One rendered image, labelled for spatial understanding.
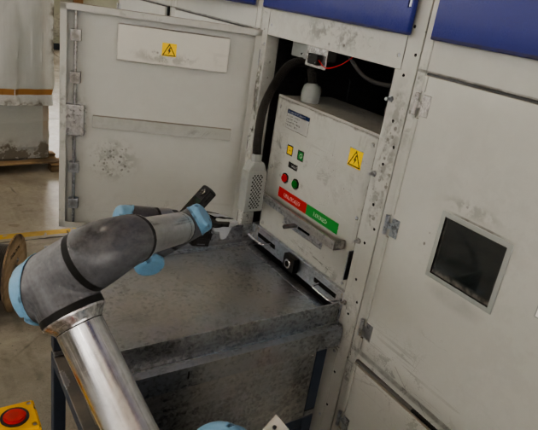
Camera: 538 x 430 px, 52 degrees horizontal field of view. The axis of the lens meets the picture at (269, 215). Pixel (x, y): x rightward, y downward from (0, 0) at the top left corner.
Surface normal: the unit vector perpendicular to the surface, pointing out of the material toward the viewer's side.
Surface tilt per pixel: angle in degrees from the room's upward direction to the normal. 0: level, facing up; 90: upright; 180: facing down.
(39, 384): 0
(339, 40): 90
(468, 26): 90
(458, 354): 90
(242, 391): 90
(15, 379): 0
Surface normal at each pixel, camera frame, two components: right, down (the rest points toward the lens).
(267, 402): 0.53, 0.39
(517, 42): -0.83, 0.08
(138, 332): 0.14, -0.92
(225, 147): 0.17, 0.39
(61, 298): 0.14, -0.22
